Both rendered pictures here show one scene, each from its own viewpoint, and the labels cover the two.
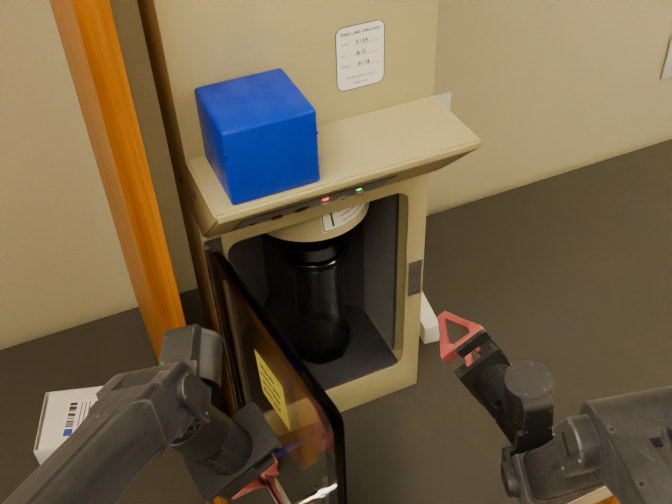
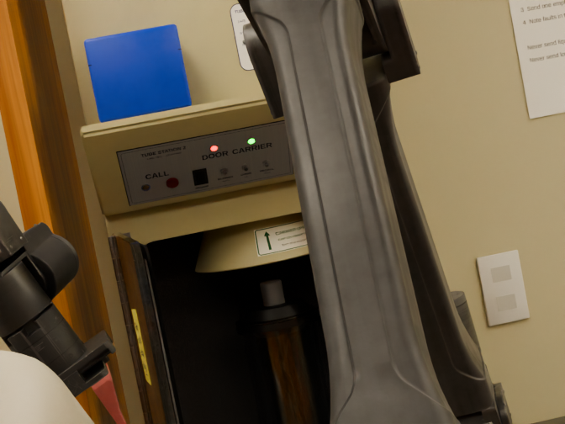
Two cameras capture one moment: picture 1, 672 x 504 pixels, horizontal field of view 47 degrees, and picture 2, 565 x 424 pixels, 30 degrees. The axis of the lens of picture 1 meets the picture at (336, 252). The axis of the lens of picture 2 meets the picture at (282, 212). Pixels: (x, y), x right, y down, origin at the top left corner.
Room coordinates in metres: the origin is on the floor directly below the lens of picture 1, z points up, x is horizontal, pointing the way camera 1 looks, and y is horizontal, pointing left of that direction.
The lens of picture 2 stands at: (-0.40, -0.38, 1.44)
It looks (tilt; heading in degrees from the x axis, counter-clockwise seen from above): 3 degrees down; 16
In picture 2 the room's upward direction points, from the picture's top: 11 degrees counter-clockwise
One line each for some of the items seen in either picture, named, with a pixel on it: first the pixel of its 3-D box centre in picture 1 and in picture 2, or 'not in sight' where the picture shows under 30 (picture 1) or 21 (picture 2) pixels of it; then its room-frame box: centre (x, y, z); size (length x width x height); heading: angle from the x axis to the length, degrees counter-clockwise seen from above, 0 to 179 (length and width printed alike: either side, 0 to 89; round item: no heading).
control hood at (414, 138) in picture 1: (336, 185); (233, 146); (0.73, 0.00, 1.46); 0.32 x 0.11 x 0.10; 112
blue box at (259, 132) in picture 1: (257, 135); (139, 77); (0.70, 0.08, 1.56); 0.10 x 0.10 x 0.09; 22
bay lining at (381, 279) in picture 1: (295, 260); (264, 352); (0.90, 0.06, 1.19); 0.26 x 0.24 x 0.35; 112
